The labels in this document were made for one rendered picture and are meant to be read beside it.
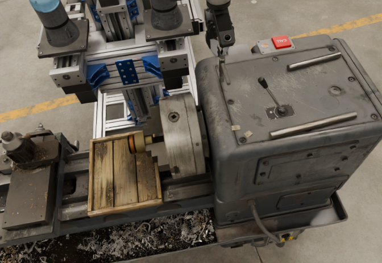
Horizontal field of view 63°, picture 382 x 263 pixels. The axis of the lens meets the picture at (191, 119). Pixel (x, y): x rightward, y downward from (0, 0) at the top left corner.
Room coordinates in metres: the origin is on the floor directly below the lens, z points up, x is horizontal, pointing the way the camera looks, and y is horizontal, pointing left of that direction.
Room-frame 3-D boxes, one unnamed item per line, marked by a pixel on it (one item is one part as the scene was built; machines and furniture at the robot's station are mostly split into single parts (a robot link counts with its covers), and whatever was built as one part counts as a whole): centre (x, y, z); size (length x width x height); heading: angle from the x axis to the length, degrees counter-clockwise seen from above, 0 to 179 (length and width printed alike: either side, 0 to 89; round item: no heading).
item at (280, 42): (0.89, -0.38, 1.26); 0.06 x 0.06 x 0.02; 3
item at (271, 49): (0.89, -0.36, 1.23); 0.13 x 0.08 x 0.05; 93
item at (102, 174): (0.63, 0.32, 0.89); 0.36 x 0.30 x 0.04; 3
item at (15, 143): (0.68, 0.69, 1.13); 0.08 x 0.08 x 0.03
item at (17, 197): (0.62, 0.69, 0.95); 0.43 x 0.17 x 0.05; 3
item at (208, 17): (0.80, -0.12, 1.49); 0.09 x 0.08 x 0.12; 3
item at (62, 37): (1.23, 0.55, 1.21); 0.15 x 0.15 x 0.10
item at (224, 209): (0.68, -0.35, 0.43); 0.60 x 0.48 x 0.86; 93
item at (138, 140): (0.63, 0.20, 1.08); 0.09 x 0.09 x 0.09; 3
